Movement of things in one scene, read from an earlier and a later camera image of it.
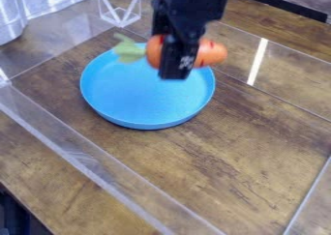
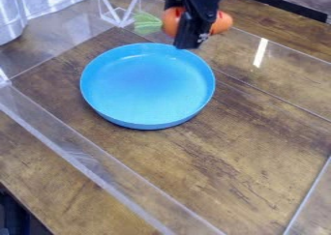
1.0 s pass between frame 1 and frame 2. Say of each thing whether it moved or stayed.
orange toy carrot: moved
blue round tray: stayed
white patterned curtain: stayed
